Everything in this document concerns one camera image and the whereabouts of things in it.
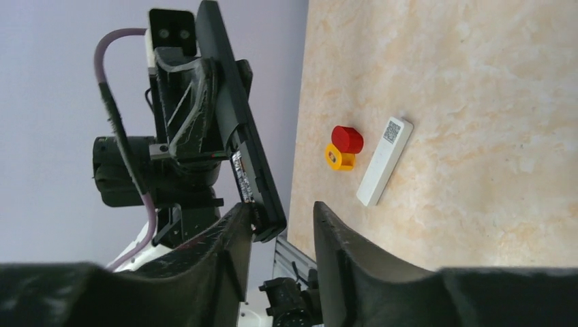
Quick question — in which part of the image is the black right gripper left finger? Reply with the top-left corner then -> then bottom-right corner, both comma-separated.
1,203 -> 253,326

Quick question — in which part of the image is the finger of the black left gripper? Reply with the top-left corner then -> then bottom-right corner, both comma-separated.
235,59 -> 253,97

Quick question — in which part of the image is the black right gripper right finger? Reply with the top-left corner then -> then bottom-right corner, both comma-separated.
313,202 -> 577,326

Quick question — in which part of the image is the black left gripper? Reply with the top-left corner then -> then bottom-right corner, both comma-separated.
93,47 -> 224,249

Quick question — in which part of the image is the black remote control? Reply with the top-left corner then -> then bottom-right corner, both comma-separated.
196,1 -> 287,243

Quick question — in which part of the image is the battery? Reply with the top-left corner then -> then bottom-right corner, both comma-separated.
230,151 -> 254,203

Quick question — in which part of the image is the white remote control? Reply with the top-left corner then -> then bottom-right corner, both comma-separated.
356,116 -> 414,207

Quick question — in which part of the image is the red oval toy block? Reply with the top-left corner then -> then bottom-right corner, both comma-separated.
331,125 -> 364,154

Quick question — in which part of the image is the yellow traffic light toy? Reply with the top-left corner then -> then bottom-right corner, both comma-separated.
324,143 -> 356,171

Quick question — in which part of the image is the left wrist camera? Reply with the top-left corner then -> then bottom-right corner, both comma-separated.
145,8 -> 197,68

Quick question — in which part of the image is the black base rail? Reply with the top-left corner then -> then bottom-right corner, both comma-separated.
258,234 -> 324,327

